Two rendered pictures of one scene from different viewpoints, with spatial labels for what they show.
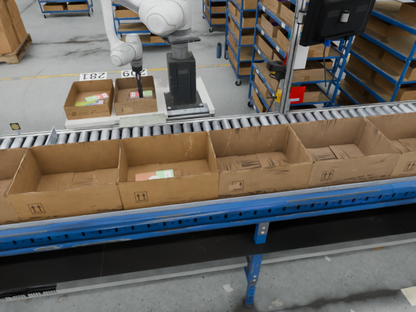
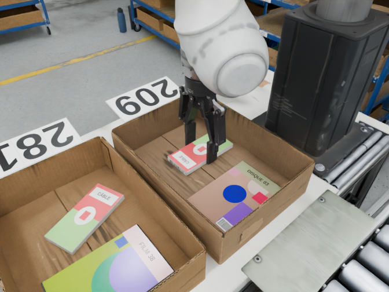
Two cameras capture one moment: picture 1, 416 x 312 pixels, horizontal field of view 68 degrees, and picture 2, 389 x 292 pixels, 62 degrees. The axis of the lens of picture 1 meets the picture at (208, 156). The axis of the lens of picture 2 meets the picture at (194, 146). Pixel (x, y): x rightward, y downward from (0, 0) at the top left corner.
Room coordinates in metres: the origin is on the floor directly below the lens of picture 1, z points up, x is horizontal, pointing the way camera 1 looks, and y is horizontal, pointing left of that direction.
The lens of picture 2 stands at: (1.55, 0.82, 1.33)
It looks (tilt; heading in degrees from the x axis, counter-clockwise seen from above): 42 degrees down; 330
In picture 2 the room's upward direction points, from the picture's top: straight up
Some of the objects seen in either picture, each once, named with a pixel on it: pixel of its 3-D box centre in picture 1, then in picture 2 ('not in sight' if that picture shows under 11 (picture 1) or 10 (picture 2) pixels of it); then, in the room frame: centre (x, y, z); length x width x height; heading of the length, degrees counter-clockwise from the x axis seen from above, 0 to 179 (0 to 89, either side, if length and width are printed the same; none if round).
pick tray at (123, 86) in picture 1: (135, 94); (207, 160); (2.01, 0.52, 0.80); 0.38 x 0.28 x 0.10; 11
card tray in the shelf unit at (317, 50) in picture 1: (301, 41); not in sight; (2.55, -0.77, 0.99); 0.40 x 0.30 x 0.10; 6
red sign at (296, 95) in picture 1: (292, 95); not in sight; (1.89, -0.58, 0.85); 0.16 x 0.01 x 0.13; 99
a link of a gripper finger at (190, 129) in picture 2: not in sight; (190, 135); (2.11, 0.51, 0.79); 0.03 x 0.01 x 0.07; 101
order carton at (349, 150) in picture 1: (336, 151); not in sight; (1.13, -0.60, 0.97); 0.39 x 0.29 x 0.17; 99
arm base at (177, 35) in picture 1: (176, 31); not in sight; (2.01, 0.20, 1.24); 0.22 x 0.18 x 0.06; 112
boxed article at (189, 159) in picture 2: (141, 94); (201, 152); (2.07, 0.50, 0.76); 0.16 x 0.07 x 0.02; 101
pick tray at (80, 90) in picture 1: (91, 98); (84, 234); (1.95, 0.82, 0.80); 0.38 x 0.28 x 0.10; 9
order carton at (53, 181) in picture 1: (75, 179); not in sight; (0.94, 0.56, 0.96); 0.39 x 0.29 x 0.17; 99
